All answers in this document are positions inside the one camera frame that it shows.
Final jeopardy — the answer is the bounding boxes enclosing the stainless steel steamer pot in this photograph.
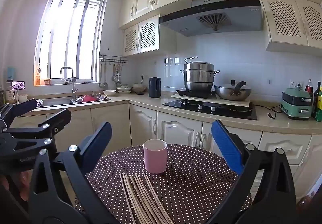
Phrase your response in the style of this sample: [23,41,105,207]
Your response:
[180,56,220,91]

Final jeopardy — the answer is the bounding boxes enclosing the dark glass bottle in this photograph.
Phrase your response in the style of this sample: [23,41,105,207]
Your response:
[313,82,322,117]

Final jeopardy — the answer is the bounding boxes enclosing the metal utensil rail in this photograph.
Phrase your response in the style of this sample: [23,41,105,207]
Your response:
[99,54,128,64]

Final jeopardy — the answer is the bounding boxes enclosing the stacked beige bowls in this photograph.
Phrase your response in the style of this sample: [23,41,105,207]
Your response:
[132,83,147,94]

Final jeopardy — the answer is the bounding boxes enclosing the hanging metal ladle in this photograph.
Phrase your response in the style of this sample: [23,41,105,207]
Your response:
[99,63,105,88]

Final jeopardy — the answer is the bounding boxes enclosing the white wall socket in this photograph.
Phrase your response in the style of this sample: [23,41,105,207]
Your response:
[289,79,303,90]

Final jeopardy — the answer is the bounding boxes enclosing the metal sink faucet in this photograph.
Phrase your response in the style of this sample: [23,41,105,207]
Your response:
[60,67,78,100]

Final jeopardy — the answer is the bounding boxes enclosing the stainless steel sink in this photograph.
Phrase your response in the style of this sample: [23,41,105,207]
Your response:
[36,95,111,109]

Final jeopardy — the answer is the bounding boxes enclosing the black glass gas hob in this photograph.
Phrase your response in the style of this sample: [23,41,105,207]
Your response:
[162,100,257,121]

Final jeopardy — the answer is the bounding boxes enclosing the yellow green bottle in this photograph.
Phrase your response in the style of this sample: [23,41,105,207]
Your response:
[316,87,322,122]

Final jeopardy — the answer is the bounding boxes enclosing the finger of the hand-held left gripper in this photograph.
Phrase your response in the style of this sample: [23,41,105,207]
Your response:
[7,109,72,161]
[0,99,38,129]

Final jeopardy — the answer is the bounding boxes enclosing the person's left hand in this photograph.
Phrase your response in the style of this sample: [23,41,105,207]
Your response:
[0,171,32,202]

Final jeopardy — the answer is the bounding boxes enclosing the pink cup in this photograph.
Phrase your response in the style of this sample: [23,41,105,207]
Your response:
[143,139,168,174]

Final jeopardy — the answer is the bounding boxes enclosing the steel wok with black handle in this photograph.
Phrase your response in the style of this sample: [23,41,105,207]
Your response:
[214,79,252,101]

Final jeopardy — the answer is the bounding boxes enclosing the black induction cooker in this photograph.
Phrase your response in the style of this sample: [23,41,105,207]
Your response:
[175,89,216,99]

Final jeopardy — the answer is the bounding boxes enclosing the cream lattice door cabinet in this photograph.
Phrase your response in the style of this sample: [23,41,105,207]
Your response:
[123,15,176,57]
[258,0,322,57]

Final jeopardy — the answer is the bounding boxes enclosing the grey range hood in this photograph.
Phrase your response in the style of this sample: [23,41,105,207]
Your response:
[159,0,263,37]

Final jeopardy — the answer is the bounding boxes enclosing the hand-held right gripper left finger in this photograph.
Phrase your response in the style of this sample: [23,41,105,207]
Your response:
[30,121,119,224]

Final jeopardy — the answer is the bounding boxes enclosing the black power cord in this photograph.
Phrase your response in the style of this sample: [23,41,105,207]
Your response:
[254,104,282,119]

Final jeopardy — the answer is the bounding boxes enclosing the brown polka-dot tablecloth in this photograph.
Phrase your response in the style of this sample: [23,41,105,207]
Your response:
[74,144,253,224]

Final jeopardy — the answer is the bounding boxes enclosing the beige stone slab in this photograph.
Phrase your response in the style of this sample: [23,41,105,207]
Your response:
[171,93,251,107]

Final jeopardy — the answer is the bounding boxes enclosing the pile of wooden chopsticks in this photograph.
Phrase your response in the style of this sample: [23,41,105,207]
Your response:
[119,170,175,224]

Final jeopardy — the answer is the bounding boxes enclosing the kitchen window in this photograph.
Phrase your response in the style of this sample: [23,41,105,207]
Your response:
[34,0,105,86]

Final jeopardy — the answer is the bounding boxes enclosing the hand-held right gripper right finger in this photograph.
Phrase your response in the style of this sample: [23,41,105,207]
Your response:
[206,119,297,224]

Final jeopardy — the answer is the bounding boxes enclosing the dark blue kettle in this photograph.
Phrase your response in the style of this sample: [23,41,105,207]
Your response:
[148,77,161,99]

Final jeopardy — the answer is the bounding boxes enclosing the green electric cooker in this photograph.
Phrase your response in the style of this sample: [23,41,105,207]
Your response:
[280,88,314,121]

